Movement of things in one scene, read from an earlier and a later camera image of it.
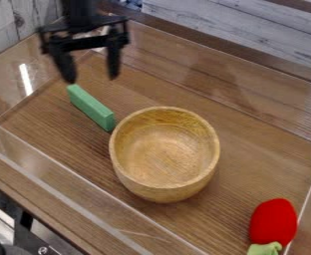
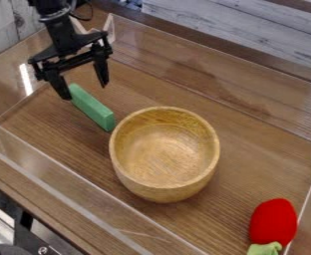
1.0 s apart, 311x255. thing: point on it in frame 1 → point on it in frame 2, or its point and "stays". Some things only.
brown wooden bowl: x=163 y=150 stays
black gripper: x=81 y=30 → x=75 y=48
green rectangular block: x=91 y=107 stays
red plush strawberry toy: x=272 y=222 stays
